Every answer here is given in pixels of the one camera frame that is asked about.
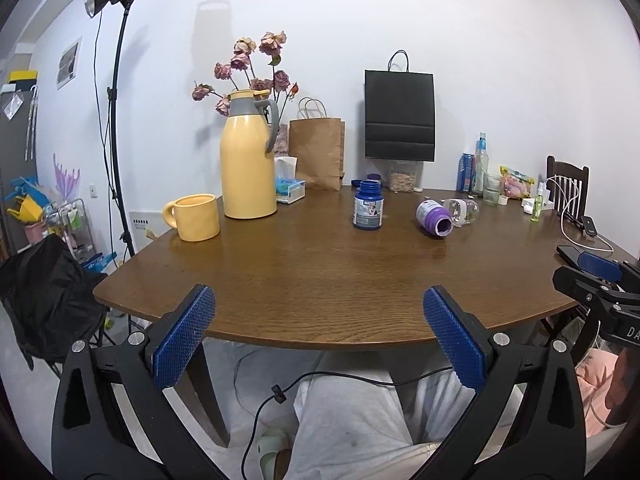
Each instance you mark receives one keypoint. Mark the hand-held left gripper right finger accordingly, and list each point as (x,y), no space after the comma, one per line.
(457,341)

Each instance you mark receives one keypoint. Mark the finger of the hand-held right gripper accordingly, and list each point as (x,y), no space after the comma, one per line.
(575,281)
(599,265)

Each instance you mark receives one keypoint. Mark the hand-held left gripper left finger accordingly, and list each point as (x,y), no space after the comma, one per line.
(184,341)

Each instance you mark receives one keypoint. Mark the yellow ceramic cup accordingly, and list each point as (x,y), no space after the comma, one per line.
(196,217)

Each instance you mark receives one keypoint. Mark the person's right hand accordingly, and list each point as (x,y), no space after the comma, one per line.
(622,385)

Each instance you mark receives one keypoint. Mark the black smartphone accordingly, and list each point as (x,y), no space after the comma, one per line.
(570,256)

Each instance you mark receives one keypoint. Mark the pink cloth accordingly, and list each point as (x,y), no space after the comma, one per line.
(595,385)

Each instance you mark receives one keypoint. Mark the green spray bottle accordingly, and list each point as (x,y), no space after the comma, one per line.
(537,206)

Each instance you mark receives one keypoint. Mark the white small box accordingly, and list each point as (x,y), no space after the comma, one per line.
(531,205)

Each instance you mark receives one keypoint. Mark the dark wooden chair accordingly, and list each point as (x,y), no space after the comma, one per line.
(567,180)

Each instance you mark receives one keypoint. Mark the pink snack packet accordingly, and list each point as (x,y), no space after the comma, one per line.
(517,183)

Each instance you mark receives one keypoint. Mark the clear drinking glass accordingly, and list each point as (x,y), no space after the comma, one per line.
(492,190)

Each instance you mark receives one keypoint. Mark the white flat box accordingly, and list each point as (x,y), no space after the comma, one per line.
(142,224)

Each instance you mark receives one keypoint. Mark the purple pill bottle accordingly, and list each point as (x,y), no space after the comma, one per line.
(434,217)

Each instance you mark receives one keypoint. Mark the person's grey trousers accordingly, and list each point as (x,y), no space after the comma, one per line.
(360,425)

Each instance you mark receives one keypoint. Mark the clear plastic bottle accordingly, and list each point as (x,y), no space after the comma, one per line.
(462,210)

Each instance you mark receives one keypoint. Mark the pale green slipper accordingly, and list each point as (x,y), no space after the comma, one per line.
(272,452)

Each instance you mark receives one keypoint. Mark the black cloth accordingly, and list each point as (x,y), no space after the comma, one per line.
(47,300)

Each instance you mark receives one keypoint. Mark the tall glass bottle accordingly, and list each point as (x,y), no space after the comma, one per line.
(481,162)

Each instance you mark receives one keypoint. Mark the blue drink can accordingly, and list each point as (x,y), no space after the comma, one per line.
(466,172)

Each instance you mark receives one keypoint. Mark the blue pill bottle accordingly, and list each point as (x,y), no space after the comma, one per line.
(368,207)

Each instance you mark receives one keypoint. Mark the clear grain container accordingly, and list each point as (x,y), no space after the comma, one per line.
(402,177)

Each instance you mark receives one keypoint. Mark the blue tissue box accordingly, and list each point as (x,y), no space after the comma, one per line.
(290,187)

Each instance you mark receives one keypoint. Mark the yellow thermos jug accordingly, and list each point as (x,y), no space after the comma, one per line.
(248,160)

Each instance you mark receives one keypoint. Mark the purple artificial flower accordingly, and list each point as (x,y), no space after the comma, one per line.
(67,180)

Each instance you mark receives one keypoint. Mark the blue and yellow toys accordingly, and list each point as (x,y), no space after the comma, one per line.
(25,202)

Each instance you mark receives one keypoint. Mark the black light stand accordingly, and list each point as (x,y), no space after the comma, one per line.
(116,135)

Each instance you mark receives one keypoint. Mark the brown paper bag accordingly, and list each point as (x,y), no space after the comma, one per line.
(316,152)

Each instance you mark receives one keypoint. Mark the black paper bag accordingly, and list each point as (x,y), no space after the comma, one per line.
(399,115)

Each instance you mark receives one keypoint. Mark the grey metal cabinet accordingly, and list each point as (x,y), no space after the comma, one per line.
(17,150)

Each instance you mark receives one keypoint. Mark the dried pink roses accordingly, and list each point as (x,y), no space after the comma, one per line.
(250,67)

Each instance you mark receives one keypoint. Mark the wall picture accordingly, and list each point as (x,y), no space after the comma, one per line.
(68,62)

